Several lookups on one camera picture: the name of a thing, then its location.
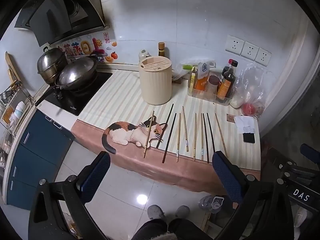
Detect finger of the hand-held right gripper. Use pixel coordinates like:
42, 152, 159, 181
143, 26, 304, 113
280, 161, 320, 182
300, 144, 320, 160

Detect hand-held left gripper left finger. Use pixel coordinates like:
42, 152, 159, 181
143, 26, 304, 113
27, 151, 111, 240

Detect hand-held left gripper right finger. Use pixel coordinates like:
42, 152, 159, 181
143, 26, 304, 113
212, 151, 294, 240

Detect dark reddish brown chopstick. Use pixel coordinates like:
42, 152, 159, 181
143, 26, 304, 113
202, 113, 210, 164
162, 113, 177, 164

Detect brown bamboo chopstick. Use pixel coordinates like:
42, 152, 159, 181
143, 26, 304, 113
143, 111, 155, 158
214, 113, 229, 158

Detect cream ribbed utensil holder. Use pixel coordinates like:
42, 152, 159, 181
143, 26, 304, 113
139, 56, 173, 105

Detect black phone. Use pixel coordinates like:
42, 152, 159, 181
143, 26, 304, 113
243, 132, 256, 144

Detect black chopstick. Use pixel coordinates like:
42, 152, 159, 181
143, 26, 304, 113
206, 112, 216, 153
156, 103, 174, 149

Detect white paper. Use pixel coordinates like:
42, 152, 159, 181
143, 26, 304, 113
233, 115, 256, 134

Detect grey slipper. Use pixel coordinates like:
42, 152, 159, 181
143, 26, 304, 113
175, 205, 191, 221
147, 204, 166, 222

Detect blue kitchen cabinet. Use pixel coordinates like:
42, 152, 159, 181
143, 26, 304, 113
6, 109, 74, 211

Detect person's right leg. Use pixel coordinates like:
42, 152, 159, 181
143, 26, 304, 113
167, 217, 208, 240

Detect person's leg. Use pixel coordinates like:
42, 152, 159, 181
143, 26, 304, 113
167, 217, 208, 240
131, 219, 168, 240

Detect red tomato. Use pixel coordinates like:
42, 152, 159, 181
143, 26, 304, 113
242, 103, 256, 116

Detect person's left leg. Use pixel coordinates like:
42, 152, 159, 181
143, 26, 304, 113
131, 219, 168, 240

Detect black cooktop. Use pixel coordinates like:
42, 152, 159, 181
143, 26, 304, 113
44, 71, 114, 117

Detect striped cat print table mat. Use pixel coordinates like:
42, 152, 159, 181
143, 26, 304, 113
71, 69, 262, 196

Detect clear plastic organizer tray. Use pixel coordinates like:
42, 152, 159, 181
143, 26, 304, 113
187, 72, 236, 106

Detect large clear plastic bag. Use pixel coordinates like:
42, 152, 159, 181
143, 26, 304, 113
229, 63, 270, 118

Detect steel wok with lid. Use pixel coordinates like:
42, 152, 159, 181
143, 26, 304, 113
34, 69, 99, 107

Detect dark sauce bottle orange label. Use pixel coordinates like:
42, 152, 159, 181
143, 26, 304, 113
216, 71, 236, 103

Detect spice jar brown lid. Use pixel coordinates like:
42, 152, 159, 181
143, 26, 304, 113
207, 75, 221, 95

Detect stack of white cups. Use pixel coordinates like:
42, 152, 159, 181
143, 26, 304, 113
14, 101, 26, 121

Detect orange and white carton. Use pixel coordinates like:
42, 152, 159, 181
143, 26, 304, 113
194, 62, 210, 92

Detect stainless wok lid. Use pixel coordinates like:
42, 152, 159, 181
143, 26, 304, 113
59, 54, 98, 83

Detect metal dish rack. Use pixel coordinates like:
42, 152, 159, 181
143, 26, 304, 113
0, 80, 35, 132

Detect dark bottle red cap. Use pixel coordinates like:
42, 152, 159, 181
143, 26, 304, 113
221, 59, 239, 81

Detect small clear plastic bag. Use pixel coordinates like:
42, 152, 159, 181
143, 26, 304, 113
172, 62, 194, 83

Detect stainless steamer pot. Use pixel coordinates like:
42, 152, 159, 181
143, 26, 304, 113
37, 46, 68, 85

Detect wooden cutting board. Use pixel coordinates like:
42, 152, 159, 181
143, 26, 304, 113
5, 51, 21, 83

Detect black range hood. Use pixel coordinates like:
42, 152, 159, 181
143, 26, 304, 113
14, 0, 110, 47

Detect white wall socket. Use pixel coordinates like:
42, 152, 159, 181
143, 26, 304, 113
225, 35, 244, 55
241, 41, 259, 61
255, 47, 272, 67

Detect colourful wall stickers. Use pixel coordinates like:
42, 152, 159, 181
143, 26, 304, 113
57, 32, 118, 63

